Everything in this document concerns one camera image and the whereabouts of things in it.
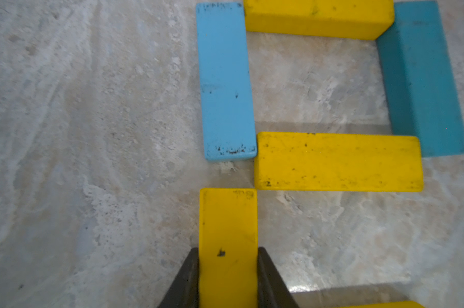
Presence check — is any teal block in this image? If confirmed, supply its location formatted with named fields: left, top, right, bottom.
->
left=377, top=1, right=464, bottom=157

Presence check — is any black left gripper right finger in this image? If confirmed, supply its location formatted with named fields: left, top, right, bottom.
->
left=257, top=247, right=299, bottom=308

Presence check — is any light blue block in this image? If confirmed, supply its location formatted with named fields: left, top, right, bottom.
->
left=196, top=2, right=258, bottom=161

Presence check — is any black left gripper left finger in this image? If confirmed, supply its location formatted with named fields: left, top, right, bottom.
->
left=158, top=248, right=199, bottom=308

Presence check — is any yellow block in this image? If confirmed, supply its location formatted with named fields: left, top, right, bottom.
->
left=244, top=0, right=395, bottom=41
left=344, top=301, right=424, bottom=308
left=199, top=188, right=258, bottom=307
left=254, top=132, right=424, bottom=193

